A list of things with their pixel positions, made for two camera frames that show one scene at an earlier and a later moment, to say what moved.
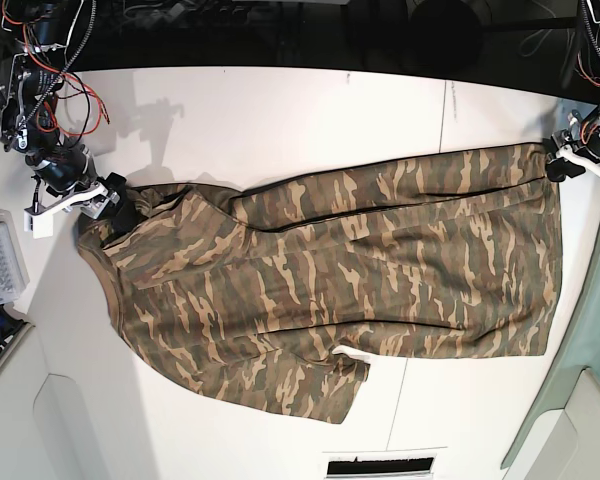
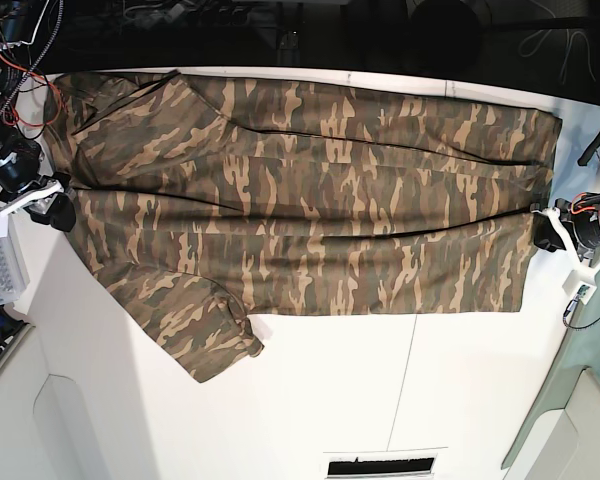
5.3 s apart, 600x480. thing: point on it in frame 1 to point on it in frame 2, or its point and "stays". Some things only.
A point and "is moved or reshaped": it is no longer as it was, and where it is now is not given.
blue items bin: x=1 y=333 stays
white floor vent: x=416 y=466 stays
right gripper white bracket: x=558 y=167 to x=583 y=279
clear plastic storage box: x=3 y=273 stays
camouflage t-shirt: x=251 y=293 is moved or reshaped
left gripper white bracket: x=122 y=213 to x=62 y=213
